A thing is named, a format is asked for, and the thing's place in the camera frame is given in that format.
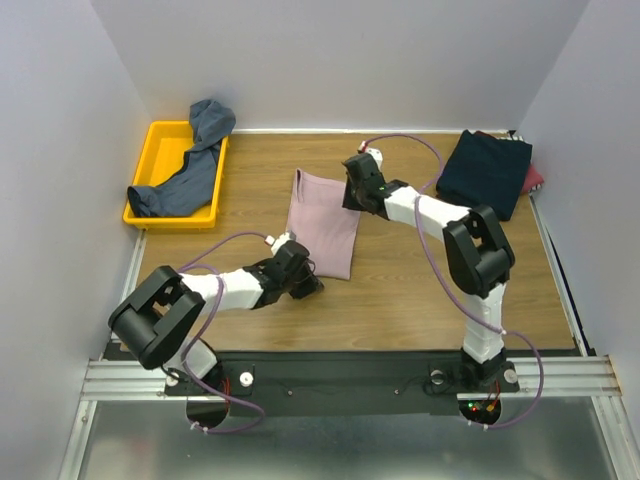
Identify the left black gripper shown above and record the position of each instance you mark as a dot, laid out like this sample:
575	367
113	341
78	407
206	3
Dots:
310	286

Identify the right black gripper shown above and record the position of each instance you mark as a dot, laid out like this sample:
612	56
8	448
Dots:
351	190

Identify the pink tank top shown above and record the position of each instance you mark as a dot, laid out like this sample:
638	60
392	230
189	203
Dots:
320	223

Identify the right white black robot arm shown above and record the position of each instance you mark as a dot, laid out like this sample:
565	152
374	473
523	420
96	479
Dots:
478	255

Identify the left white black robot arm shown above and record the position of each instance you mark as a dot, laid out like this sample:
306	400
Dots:
161	322

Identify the blue-grey tank top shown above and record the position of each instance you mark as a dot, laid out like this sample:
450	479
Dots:
192	186

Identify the folded navy tank top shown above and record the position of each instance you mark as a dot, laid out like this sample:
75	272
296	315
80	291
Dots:
485	170

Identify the folded maroon tank top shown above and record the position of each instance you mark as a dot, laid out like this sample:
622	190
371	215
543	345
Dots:
533	179

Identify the yellow plastic tray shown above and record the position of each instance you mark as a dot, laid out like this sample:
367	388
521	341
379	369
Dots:
161	156

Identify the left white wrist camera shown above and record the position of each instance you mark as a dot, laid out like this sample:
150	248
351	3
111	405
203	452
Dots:
275	243

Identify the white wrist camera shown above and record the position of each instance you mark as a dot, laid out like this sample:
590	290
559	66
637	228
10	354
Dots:
374	152
275	243

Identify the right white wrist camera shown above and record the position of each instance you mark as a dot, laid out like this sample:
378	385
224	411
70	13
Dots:
374	152

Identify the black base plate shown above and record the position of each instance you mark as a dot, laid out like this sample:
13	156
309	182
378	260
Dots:
342	383

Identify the aluminium frame rail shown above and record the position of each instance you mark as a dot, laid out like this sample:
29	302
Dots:
128	429

